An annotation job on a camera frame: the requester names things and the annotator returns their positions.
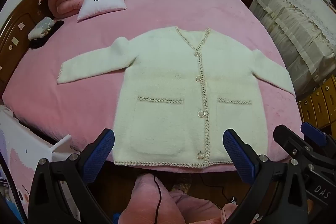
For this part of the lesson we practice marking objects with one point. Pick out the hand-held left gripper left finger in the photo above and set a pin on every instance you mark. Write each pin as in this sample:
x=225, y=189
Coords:
x=99, y=155

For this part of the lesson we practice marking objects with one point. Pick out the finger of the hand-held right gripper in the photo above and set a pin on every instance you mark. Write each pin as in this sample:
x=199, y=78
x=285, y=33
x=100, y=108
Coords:
x=284, y=134
x=313, y=132

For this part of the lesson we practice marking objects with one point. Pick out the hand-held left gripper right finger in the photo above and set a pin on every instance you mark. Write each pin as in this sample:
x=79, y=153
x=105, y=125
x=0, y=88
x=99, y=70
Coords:
x=239, y=155

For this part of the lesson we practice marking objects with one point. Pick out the cream fuzzy cardigan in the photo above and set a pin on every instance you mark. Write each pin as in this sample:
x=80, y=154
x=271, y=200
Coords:
x=162, y=82

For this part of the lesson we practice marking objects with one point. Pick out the light wooden cabinet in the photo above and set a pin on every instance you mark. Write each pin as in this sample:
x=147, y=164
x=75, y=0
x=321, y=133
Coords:
x=319, y=103

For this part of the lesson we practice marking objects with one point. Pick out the person's pink trousers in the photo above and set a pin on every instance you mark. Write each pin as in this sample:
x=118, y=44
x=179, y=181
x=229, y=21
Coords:
x=141, y=200

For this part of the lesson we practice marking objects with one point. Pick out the patterned slipper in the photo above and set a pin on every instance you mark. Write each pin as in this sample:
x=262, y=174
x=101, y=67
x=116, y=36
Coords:
x=182, y=184

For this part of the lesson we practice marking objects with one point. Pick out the white pink cartoon board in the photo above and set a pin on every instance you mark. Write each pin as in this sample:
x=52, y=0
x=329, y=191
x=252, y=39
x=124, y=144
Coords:
x=18, y=145

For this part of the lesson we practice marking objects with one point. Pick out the beige lace-covered furniture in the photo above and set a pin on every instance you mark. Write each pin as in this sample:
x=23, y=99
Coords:
x=294, y=24

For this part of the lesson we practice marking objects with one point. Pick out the black cloth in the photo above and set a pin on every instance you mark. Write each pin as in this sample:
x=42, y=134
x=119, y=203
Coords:
x=39, y=43

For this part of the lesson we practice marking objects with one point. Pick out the grey patterned cloth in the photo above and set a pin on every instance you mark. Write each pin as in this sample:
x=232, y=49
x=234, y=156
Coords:
x=39, y=27

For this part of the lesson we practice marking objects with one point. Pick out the white cushion with blue print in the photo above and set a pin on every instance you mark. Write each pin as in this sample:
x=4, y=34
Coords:
x=102, y=5

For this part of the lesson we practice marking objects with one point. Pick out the brown wooden headboard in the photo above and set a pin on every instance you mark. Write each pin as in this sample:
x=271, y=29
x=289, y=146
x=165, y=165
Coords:
x=15, y=29

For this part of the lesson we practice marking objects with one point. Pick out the pink bed blanket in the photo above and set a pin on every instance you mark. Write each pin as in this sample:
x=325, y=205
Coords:
x=183, y=8

